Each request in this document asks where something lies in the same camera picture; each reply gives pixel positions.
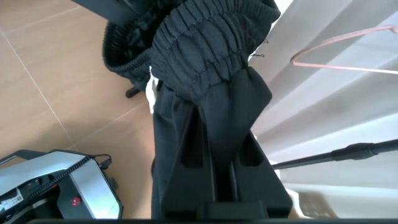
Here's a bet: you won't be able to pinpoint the pink clothes hanger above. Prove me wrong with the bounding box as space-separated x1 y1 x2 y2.
290 25 398 75

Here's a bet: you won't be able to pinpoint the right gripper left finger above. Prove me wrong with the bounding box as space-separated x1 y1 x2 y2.
160 104 217 218

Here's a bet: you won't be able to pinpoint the black shorts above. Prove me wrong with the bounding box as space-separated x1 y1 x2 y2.
102 0 282 220

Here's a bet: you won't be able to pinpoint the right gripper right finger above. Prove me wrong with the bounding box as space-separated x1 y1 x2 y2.
229 130 293 218

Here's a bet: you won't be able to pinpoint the black clothes rack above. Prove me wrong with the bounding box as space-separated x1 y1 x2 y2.
126 86 398 170

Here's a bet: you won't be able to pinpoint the beige curtain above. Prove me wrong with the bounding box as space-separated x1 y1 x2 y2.
248 0 398 190

